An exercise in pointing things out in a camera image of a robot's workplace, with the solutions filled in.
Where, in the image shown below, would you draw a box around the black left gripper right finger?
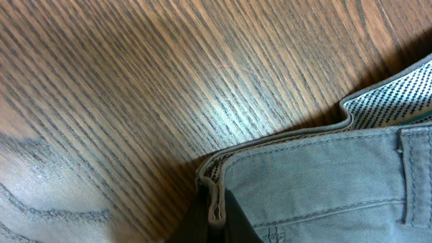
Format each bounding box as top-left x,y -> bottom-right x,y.
223,189 -> 262,243

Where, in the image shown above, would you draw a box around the grey shorts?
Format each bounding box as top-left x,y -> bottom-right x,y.
196,57 -> 431,242

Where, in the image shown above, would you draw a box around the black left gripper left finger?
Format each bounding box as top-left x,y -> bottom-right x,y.
165,189 -> 208,243

